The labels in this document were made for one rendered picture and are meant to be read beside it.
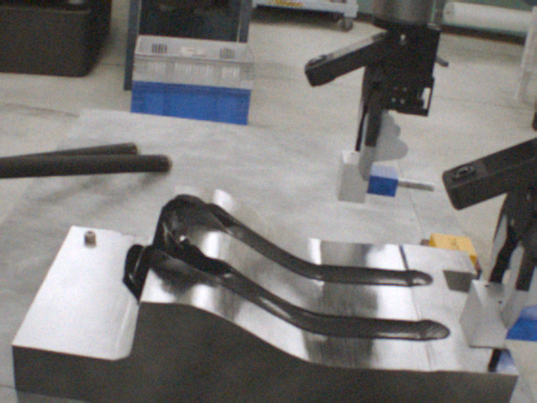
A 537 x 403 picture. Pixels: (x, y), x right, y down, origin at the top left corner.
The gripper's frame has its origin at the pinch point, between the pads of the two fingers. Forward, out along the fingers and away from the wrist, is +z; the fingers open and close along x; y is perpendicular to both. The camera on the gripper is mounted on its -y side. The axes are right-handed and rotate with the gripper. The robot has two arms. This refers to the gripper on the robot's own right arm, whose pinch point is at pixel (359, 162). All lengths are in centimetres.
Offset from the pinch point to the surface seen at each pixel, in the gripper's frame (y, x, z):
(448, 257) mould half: 11.3, -12.4, 6.1
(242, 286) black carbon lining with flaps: -13.7, -28.4, 3.7
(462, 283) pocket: 12.9, -15.7, 7.7
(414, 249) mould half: 7.1, -11.3, 6.1
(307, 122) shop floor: 15, 300, 95
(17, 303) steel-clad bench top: -40.0, -20.3, 15.0
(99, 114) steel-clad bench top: -45, 49, 15
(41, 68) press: -142, 333, 91
